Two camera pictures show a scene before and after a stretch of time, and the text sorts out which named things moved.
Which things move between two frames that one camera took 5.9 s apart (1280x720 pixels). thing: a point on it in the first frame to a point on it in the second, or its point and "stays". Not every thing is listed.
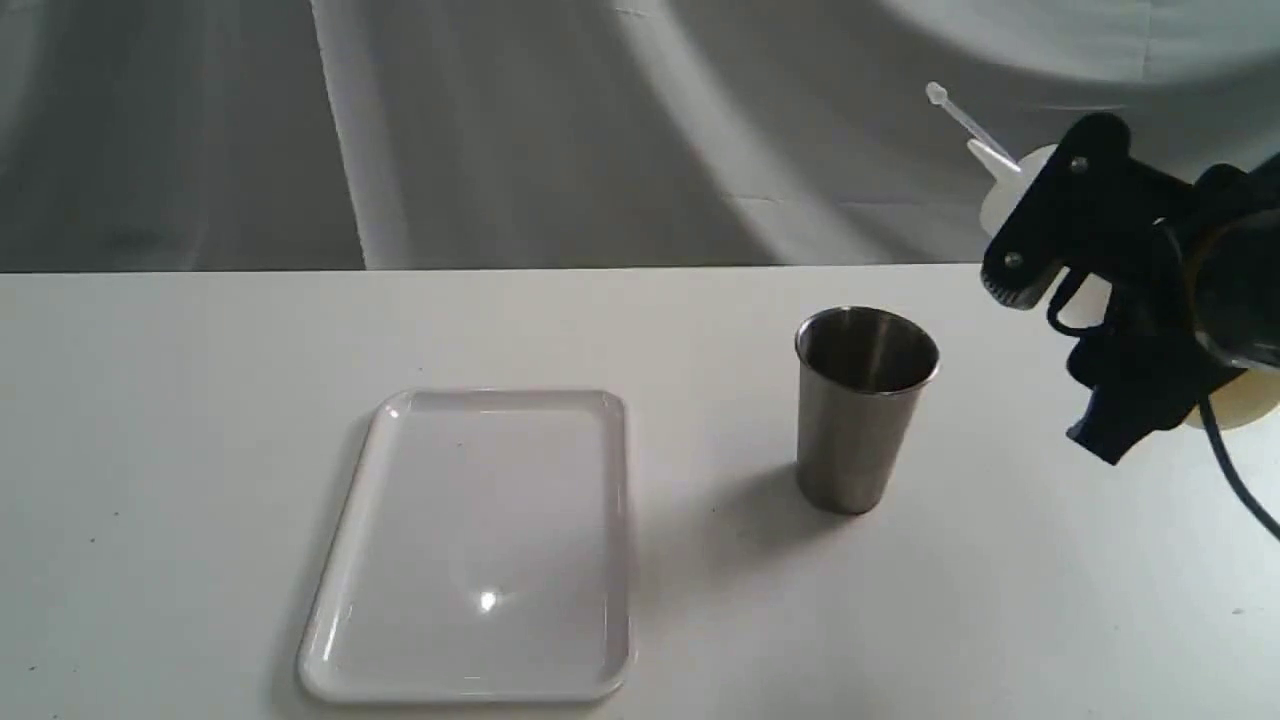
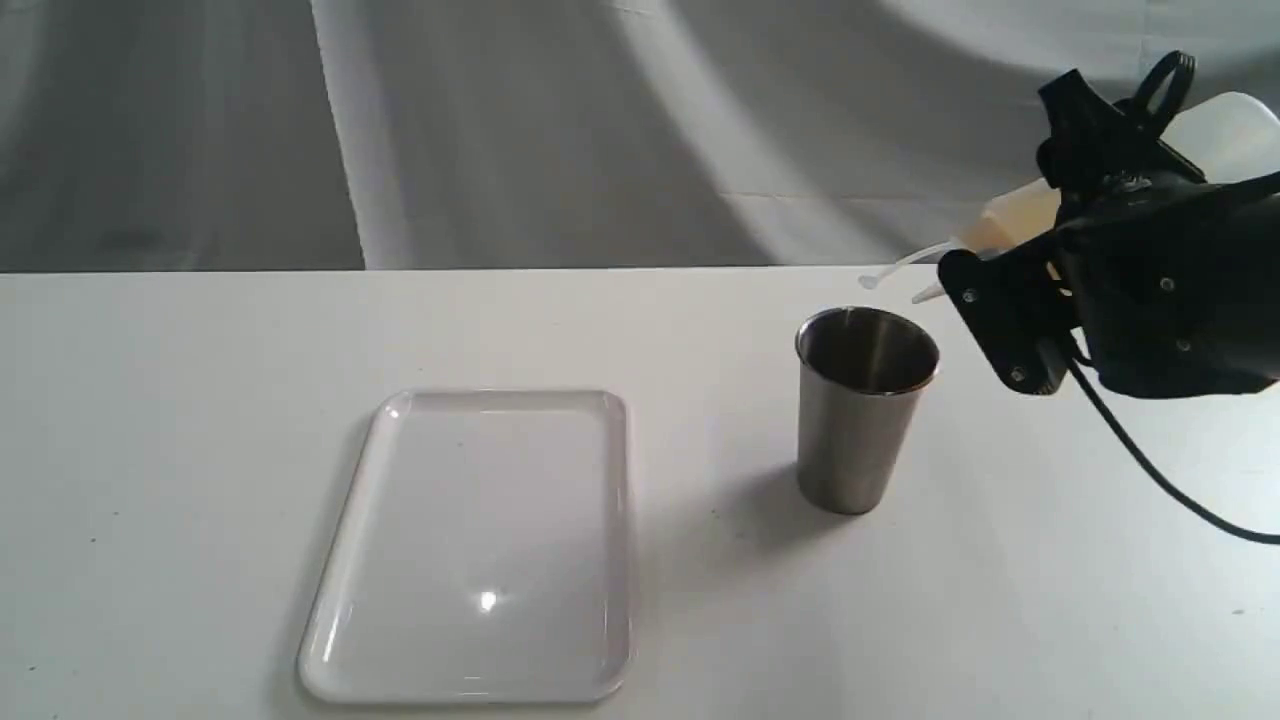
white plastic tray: [482, 553] stays
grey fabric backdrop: [141, 136] stays
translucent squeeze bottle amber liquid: [1231, 401] to [1229, 137]
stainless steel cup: [862, 373] stays
